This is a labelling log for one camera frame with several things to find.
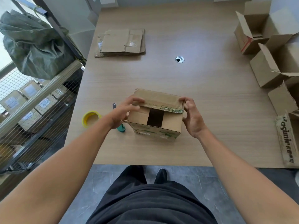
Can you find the person's right hand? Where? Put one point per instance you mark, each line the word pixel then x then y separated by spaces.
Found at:
pixel 193 118

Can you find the black shoe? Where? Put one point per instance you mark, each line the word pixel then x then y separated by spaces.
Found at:
pixel 161 176

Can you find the yellow tape roll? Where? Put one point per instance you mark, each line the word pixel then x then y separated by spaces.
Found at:
pixel 87 117

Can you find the person's left hand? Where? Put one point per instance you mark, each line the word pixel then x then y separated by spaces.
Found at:
pixel 120 114

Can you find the person's right forearm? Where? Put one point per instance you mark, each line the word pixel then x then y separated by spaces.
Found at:
pixel 243 177

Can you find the open plain cardboard box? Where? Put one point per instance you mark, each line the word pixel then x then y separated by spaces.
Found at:
pixel 264 69
pixel 281 100

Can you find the cardboard box with dark print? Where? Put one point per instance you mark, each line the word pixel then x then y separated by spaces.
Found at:
pixel 288 139

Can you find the person's right thumb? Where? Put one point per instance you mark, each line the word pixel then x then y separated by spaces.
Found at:
pixel 186 119

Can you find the stack of flattened cardboard boxes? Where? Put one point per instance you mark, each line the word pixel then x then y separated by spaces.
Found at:
pixel 116 44

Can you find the stack of labelled cardboard boxes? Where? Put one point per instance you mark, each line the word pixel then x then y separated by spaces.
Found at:
pixel 25 102

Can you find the black shirt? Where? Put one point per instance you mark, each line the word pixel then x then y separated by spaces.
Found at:
pixel 151 205

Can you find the person's left thumb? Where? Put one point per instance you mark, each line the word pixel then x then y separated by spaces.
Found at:
pixel 125 118

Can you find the green woven sack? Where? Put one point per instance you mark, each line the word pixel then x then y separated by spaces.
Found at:
pixel 35 46

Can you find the open cardboard box red tape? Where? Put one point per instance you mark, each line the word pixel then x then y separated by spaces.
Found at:
pixel 243 37

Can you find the teal utility knife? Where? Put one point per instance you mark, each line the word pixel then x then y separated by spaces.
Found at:
pixel 121 129

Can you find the black trousers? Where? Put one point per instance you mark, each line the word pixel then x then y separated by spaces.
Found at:
pixel 129 178

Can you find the person's left forearm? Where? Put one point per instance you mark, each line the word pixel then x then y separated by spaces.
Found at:
pixel 60 170

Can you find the small taped cardboard box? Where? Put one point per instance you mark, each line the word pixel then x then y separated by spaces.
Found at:
pixel 161 100

